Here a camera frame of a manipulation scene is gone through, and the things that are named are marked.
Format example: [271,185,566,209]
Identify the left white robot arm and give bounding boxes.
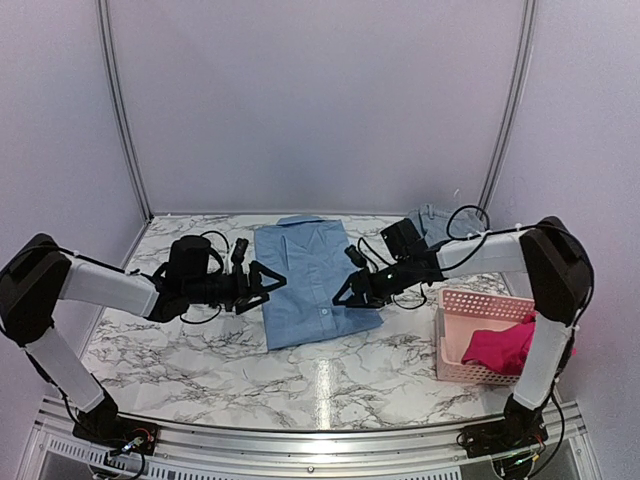
[1,233,287,445]

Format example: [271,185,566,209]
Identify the right aluminium frame post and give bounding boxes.
[479,0,539,211]

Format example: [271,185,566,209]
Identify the left aluminium frame post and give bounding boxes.
[96,0,154,223]

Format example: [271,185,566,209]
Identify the light blue shirt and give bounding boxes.
[254,216,383,351]

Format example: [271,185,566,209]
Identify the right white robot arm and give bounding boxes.
[332,216,595,448]

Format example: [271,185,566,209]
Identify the aluminium table front rail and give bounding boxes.
[17,397,603,479]

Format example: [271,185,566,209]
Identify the aluminium frame post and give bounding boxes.
[96,0,154,223]
[479,0,539,211]

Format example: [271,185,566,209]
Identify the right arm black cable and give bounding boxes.
[359,204,596,311]

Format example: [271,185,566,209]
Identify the magenta red garment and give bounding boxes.
[460,312,537,376]

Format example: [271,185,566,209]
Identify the folded blue jeans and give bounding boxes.
[407,203,487,247]

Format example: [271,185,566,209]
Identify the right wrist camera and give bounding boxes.
[344,245,370,272]

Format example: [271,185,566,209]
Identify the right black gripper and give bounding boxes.
[332,256,414,307]

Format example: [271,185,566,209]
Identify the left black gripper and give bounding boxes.
[184,259,286,314]

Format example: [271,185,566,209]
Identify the pink plastic laundry basket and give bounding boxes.
[435,288,536,386]

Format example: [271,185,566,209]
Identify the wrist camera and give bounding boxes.
[344,245,370,272]
[227,238,249,281]

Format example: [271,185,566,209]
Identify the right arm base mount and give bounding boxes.
[456,419,548,458]

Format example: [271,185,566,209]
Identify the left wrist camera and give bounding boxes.
[227,238,249,281]

